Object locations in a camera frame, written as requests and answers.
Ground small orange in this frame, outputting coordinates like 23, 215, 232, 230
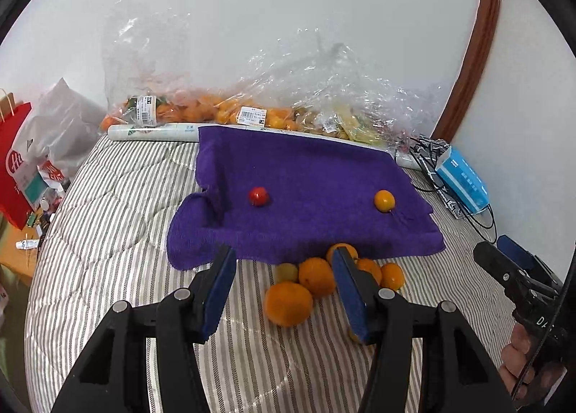
374, 190, 396, 213

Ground red paper bag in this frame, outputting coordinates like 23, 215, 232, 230
0, 89, 34, 229

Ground person's right hand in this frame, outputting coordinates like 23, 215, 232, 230
499, 326, 537, 399

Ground white plastic bag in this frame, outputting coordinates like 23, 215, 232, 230
18, 77, 109, 211

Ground tangled black cables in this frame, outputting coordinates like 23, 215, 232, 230
405, 134, 496, 229

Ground clear bag of leafy tangerines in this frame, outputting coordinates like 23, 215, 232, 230
100, 0, 194, 132

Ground white paper roll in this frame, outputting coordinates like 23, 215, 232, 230
107, 122, 428, 170

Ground large orange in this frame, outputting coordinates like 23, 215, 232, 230
264, 282, 314, 328

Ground wooden door frame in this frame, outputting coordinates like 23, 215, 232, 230
432, 0, 505, 144

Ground clear bag of yellow fruit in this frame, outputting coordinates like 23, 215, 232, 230
292, 28, 444, 148

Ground black white patterned cloth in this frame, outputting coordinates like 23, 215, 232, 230
411, 134, 478, 220

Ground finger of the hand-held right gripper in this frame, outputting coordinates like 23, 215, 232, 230
497, 235, 561, 279
472, 241, 526, 293

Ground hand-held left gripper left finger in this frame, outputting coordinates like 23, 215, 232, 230
49, 244, 237, 413

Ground small green fruit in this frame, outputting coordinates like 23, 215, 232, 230
275, 262, 300, 284

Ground purple towel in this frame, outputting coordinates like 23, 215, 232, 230
166, 124, 446, 272

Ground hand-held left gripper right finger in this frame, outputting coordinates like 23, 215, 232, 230
332, 246, 518, 413

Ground blue tissue box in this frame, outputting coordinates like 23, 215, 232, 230
434, 147, 490, 215

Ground clear bag of brown fruit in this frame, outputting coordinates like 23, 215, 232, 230
294, 107, 343, 137

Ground clear bag of oranges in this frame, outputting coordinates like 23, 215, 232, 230
180, 48, 298, 130

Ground red white packet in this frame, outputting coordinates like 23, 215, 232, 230
38, 161, 70, 191

